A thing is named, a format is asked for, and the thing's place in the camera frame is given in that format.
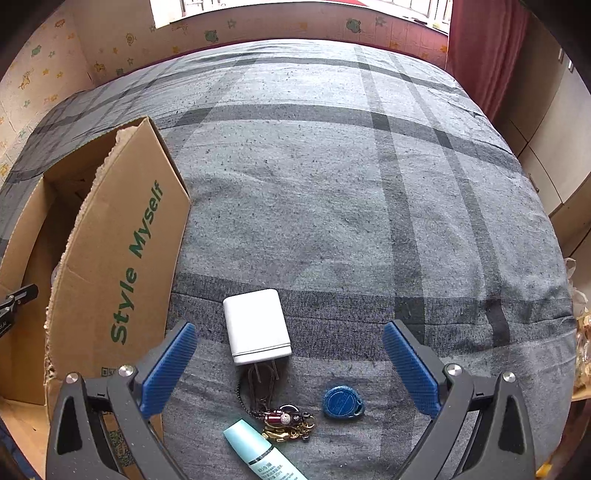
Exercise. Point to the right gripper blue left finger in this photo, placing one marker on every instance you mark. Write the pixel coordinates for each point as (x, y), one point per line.
(160, 369)

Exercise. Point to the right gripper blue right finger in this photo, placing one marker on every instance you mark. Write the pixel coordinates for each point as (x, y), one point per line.
(419, 367)

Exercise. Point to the blue round key fob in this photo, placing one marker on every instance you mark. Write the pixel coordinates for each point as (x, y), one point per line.
(342, 403)

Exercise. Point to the large white power adapter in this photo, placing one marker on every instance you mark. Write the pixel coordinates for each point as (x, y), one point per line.
(257, 329)

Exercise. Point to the cardboard box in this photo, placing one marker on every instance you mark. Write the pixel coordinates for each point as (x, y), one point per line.
(99, 236)

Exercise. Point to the mint green cream tube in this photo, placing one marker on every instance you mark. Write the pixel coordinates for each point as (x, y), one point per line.
(265, 460)

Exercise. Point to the plastic bags on shelf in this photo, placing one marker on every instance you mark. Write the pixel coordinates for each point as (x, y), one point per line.
(581, 312)

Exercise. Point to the grey plaid bed sheet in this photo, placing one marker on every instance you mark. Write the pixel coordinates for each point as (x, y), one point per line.
(364, 186)

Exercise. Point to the white wardrobe cabinet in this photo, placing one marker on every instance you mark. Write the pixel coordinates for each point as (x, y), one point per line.
(545, 119)

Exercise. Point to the red curtain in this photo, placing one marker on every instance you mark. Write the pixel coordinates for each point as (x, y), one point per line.
(484, 43)

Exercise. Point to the keychain with charms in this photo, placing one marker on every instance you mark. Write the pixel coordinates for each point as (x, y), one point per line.
(279, 423)

